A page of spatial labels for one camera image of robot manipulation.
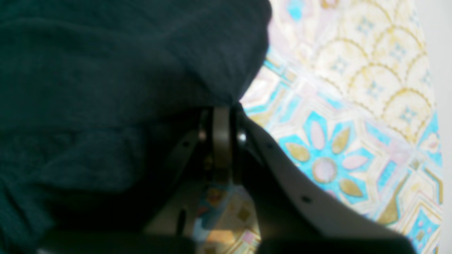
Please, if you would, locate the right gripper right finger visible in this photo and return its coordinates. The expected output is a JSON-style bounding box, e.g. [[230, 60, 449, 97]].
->
[[230, 103, 415, 254]]

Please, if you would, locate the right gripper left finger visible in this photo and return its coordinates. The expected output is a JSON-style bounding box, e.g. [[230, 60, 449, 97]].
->
[[37, 107, 232, 254]]

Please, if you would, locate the black t-shirt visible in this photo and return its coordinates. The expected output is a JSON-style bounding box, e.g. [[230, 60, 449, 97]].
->
[[0, 0, 272, 254]]

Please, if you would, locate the patterned tablecloth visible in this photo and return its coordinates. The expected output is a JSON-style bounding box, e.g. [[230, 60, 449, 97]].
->
[[242, 0, 443, 254]]

